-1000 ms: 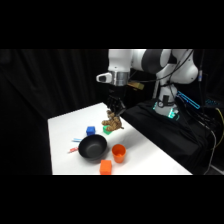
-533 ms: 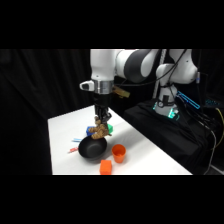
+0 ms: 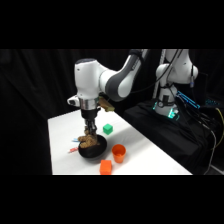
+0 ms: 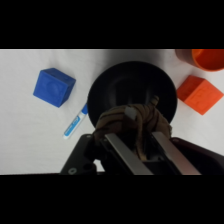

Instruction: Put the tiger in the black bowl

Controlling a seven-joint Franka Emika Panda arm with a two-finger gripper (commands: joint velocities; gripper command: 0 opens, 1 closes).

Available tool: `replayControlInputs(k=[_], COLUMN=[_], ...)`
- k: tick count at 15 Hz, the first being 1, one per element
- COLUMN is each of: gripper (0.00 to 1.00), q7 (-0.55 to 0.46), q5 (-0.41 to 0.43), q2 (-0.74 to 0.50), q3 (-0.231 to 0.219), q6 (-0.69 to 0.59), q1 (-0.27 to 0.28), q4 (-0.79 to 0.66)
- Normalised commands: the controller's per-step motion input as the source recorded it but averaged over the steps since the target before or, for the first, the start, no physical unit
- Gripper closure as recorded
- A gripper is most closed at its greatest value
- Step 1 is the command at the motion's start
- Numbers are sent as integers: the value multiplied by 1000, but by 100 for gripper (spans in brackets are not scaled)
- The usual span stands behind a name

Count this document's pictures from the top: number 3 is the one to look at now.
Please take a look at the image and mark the brown tiger toy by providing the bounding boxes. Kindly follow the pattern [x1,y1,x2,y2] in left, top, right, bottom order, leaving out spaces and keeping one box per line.
[77,132,101,150]

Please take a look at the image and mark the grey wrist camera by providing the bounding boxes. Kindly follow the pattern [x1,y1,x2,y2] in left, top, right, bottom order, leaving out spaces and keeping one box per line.
[66,94,81,108]

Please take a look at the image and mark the white vertical post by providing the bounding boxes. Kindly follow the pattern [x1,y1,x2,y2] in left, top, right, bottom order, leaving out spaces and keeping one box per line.
[152,49,167,100]

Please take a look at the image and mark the black bowl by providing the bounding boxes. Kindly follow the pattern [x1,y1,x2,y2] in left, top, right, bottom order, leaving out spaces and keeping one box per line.
[78,134,109,160]

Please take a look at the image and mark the orange cube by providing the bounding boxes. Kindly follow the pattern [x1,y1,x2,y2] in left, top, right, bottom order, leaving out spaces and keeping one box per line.
[99,159,113,176]

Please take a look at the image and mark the yellow cable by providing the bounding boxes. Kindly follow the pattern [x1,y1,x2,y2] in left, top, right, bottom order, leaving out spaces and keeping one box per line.
[215,107,224,145]

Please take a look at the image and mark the black cloth covered stand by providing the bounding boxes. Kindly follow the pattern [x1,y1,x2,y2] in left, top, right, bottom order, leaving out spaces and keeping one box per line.
[122,98,224,176]

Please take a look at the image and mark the blue lit control box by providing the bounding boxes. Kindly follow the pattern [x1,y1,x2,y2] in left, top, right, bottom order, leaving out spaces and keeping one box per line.
[175,90,202,111]

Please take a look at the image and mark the tan wrist connector block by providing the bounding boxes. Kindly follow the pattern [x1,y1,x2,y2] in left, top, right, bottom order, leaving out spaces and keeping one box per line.
[98,95,116,113]

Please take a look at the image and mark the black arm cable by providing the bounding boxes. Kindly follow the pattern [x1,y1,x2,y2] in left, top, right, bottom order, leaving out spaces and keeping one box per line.
[129,49,184,95]

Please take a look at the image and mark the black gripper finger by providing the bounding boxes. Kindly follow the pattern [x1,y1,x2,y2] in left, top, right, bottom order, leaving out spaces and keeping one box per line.
[90,124,99,137]
[83,124,92,137]

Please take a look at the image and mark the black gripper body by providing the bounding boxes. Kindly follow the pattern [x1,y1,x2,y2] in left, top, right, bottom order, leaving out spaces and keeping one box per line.
[80,107,102,128]

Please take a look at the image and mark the green cube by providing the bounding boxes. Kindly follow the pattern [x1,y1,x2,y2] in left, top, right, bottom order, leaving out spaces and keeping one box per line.
[102,123,114,136]

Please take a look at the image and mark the orange cup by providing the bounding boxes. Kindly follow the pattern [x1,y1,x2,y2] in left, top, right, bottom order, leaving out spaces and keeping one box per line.
[111,143,127,164]

